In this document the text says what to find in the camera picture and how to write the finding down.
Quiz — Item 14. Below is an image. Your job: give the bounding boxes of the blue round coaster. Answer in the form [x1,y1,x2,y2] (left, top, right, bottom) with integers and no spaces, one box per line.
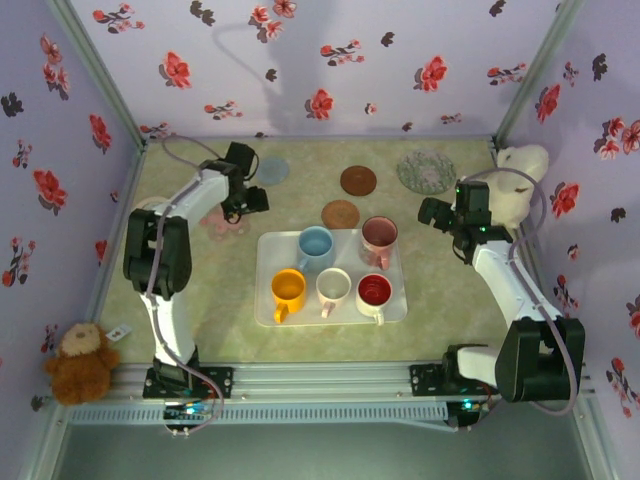
[255,156,290,187]

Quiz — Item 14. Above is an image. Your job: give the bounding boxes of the green floral bunny round mat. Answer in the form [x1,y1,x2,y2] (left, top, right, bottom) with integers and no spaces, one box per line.
[396,148,458,195]

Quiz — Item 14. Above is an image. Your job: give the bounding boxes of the tall pink patterned mug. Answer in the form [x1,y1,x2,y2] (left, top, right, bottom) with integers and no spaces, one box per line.
[358,215,400,271]

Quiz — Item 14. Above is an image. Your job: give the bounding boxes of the light blue mug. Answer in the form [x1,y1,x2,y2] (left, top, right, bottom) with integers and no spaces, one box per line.
[295,225,337,275]

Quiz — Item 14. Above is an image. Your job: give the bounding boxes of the brown wooden round coaster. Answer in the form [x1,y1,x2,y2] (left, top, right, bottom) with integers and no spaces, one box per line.
[340,165,378,197]

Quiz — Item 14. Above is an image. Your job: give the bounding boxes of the woven rattan round coaster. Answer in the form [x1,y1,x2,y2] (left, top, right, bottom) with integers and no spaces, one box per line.
[320,199,361,231]

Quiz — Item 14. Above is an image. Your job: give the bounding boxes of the yellow mug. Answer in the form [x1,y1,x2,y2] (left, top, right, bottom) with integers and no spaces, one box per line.
[270,268,307,325]

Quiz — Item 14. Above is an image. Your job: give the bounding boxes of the white mug with red inside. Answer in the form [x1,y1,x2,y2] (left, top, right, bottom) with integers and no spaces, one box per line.
[355,273,394,327]

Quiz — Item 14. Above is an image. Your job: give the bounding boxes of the pale pink mug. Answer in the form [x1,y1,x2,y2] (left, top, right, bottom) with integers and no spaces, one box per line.
[315,267,353,320]

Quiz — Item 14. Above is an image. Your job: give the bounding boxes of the pink flower-shaped coaster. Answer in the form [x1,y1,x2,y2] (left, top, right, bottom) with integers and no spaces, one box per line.
[199,204,249,244]

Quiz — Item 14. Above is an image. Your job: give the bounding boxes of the white rectangular tray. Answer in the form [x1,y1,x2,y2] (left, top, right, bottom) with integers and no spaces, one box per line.
[253,228,409,327]

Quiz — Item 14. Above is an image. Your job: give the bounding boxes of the white plush toy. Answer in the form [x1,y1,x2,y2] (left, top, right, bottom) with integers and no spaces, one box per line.
[487,144,550,230]

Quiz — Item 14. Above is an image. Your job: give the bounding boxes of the beige masking tape roll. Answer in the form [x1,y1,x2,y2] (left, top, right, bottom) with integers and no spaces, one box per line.
[133,196,169,214]

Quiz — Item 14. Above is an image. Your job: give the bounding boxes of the right controller circuit board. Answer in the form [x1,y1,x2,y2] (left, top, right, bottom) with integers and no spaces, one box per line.
[447,398,489,426]

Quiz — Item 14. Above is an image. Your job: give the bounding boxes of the controller circuit board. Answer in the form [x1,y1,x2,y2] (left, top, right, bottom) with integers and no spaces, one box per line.
[447,398,489,426]
[163,399,216,426]

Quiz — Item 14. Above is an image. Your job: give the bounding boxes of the left controller circuit board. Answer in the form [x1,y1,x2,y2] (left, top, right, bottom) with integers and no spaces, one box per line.
[163,399,216,426]

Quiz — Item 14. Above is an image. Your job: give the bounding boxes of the brown teddy bear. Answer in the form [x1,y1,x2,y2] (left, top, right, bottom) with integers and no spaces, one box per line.
[43,322,121,406]

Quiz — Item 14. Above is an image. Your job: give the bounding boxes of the grey aluminium side rail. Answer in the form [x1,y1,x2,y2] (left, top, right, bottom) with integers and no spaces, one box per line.
[19,144,149,480]
[492,139,616,480]

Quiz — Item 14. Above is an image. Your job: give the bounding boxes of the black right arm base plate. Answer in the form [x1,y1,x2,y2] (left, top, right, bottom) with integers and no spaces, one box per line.
[408,363,501,399]

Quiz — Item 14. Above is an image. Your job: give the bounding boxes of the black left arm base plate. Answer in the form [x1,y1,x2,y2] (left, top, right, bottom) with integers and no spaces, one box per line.
[143,365,235,400]

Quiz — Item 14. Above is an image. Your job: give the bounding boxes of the grey aluminium frame post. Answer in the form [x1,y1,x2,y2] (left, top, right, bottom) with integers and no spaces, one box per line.
[47,0,147,147]
[493,0,585,145]

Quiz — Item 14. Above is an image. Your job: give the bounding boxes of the aluminium mounting rail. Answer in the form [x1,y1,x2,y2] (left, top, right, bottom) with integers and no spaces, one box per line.
[109,362,596,401]

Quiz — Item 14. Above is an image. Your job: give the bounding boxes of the grey slotted cable duct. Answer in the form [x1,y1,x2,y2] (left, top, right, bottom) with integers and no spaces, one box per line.
[69,403,449,426]

